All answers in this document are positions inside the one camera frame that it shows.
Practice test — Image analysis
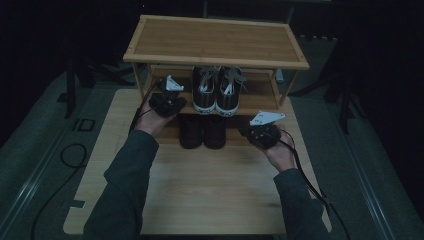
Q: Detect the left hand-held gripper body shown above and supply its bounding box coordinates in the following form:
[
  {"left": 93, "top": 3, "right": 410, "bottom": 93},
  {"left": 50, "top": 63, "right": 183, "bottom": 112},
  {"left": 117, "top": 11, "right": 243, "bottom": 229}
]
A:
[{"left": 148, "top": 74, "right": 188, "bottom": 118}]

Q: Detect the person's right hand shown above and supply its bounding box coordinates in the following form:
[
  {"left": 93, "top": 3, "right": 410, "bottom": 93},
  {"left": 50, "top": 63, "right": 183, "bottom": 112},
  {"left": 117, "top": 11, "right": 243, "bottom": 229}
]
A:
[{"left": 262, "top": 124, "right": 298, "bottom": 173}]

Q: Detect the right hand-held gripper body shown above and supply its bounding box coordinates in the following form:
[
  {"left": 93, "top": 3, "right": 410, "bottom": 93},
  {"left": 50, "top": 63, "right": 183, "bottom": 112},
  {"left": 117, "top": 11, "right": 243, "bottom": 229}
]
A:
[{"left": 245, "top": 110, "right": 287, "bottom": 150}]

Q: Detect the person's left hand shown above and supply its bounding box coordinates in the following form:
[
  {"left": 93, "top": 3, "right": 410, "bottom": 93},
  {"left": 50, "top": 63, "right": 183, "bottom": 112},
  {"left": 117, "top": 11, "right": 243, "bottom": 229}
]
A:
[{"left": 134, "top": 99, "right": 177, "bottom": 138}]

